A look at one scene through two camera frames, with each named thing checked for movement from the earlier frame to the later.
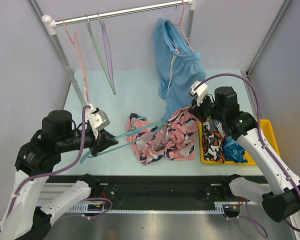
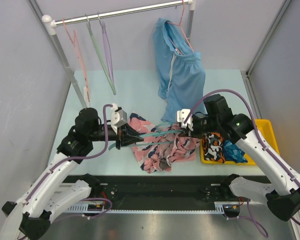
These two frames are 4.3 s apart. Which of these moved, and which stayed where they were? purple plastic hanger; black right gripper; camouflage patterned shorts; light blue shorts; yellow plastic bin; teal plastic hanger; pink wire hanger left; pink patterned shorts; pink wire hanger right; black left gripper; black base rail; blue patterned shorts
Moved: black left gripper; pink patterned shorts; black right gripper; teal plastic hanger
Stayed: yellow plastic bin; purple plastic hanger; blue patterned shorts; light blue shorts; pink wire hanger right; pink wire hanger left; black base rail; camouflage patterned shorts
